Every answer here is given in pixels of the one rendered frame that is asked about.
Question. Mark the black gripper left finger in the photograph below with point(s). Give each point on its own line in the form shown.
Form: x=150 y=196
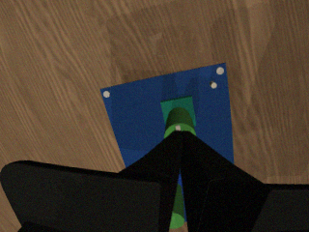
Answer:
x=138 y=199

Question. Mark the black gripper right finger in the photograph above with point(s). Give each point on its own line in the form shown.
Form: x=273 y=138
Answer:
x=219 y=197

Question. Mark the blue circuit board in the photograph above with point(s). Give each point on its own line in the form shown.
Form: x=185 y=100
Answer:
x=144 y=112

